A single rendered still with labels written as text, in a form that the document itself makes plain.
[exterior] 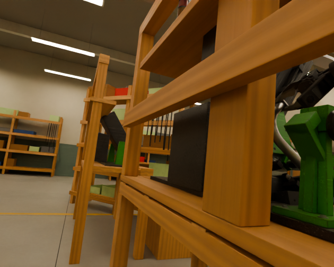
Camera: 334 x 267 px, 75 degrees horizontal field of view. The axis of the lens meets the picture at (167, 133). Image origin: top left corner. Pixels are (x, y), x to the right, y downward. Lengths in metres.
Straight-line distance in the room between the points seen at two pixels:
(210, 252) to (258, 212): 0.15
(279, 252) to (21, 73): 10.03
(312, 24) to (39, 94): 9.69
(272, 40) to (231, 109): 0.18
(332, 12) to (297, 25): 0.05
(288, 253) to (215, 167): 0.24
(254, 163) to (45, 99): 9.49
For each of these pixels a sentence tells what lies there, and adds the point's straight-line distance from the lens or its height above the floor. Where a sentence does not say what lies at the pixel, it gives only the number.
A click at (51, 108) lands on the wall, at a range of 9.71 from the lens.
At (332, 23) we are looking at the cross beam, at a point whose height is 1.20.
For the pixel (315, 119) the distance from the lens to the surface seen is 0.60.
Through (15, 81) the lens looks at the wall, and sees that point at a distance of 10.11.
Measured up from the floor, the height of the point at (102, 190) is 0.34.
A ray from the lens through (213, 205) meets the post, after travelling 0.57.
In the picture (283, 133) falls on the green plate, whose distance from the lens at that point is 0.99.
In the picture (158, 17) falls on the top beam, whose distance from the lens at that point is 1.49.
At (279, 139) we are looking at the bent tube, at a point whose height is 1.11.
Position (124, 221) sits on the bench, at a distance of 1.48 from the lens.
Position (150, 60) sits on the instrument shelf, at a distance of 1.18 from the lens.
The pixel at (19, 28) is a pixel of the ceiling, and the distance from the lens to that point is 8.46.
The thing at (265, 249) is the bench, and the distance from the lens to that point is 0.46.
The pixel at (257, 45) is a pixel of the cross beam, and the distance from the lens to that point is 0.47.
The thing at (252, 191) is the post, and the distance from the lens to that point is 0.52.
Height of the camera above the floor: 1.00
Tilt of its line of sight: 7 degrees up
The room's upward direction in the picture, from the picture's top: 6 degrees clockwise
